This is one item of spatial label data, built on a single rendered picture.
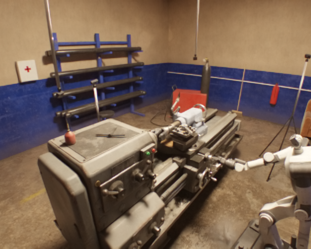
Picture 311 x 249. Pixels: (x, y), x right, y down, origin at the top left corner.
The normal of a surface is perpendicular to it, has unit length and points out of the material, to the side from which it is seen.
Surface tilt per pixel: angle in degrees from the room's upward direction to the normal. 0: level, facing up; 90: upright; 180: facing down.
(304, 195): 86
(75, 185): 46
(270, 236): 90
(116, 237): 32
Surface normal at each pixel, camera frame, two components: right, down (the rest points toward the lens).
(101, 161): 0.55, -0.47
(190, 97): -0.33, 0.37
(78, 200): 0.78, 0.25
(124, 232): 0.41, -0.65
